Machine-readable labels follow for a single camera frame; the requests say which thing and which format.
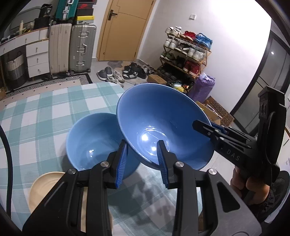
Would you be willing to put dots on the stacked shoe boxes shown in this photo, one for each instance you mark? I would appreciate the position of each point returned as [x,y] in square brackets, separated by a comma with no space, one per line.
[84,12]

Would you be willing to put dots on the black white patterned rug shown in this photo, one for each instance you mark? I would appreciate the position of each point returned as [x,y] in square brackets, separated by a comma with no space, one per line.
[84,79]

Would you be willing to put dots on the beige plate stack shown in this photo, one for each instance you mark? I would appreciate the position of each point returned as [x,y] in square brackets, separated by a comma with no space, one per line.
[76,205]

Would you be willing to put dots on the open cardboard box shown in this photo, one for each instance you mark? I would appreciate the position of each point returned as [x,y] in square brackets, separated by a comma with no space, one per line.
[213,117]

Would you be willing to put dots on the beige suitcase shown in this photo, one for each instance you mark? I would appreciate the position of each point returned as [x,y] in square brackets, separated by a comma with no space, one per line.
[59,41]

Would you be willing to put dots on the right hand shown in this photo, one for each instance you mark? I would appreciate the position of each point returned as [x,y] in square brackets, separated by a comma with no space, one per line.
[260,189]

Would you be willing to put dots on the purple bag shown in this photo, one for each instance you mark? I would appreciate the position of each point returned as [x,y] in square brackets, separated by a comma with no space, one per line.
[201,88]

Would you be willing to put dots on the teal suitcase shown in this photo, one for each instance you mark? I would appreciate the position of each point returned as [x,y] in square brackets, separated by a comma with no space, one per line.
[66,10]

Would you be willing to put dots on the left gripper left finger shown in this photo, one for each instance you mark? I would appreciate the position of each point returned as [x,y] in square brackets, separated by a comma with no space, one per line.
[120,167]

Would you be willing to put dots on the wooden door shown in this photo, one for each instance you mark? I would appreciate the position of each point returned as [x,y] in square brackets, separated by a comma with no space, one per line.
[122,29]

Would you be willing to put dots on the woven laundry basket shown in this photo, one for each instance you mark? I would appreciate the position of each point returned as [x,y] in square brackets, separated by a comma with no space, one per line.
[16,71]

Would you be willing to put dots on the wooden shoe rack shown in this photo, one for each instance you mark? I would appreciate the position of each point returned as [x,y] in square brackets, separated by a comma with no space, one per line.
[182,62]

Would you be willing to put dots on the white drawer desk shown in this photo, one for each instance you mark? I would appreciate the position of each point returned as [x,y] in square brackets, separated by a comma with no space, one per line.
[35,47]

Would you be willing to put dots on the large blue bowl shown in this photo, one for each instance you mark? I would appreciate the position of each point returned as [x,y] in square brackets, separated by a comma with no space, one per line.
[147,113]

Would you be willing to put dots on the silver aluminium suitcase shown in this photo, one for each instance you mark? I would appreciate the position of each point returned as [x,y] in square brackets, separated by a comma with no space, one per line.
[81,48]

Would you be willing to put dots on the teal plaid tablecloth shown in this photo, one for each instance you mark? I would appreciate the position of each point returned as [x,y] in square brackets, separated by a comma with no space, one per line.
[36,127]

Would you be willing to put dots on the small brown cardboard box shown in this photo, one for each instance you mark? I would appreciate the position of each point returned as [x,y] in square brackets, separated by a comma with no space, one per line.
[154,78]

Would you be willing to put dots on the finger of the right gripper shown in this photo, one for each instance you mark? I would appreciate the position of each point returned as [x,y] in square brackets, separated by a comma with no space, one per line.
[208,129]

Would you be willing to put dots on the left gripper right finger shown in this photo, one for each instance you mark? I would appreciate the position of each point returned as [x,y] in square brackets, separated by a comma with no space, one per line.
[180,176]

